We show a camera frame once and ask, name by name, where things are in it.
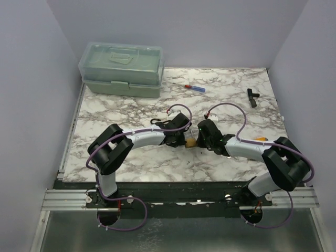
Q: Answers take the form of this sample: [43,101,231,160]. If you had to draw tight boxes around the green plastic toolbox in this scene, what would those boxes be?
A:
[78,42,164,98]

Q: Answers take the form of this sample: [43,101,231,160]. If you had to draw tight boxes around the black T-shaped tool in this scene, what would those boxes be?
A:
[247,88,260,108]

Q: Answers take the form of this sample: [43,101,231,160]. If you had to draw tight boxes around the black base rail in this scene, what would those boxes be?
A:
[86,182,272,218]

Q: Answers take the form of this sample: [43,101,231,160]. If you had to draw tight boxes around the aluminium extrusion rail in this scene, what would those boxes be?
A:
[41,187,320,212]

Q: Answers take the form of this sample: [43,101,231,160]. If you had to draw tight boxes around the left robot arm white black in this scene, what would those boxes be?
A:
[86,112,191,207]

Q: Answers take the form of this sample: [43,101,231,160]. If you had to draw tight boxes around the brass padlock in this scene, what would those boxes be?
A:
[184,130,197,149]

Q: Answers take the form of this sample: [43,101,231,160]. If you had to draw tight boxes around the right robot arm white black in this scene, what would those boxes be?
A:
[197,119,313,206]

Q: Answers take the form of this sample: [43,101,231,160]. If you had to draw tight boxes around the black padlock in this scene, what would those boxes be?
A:
[150,118,170,124]

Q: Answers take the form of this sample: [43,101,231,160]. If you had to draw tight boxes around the red blue screwdriver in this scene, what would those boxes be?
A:
[172,82,206,93]

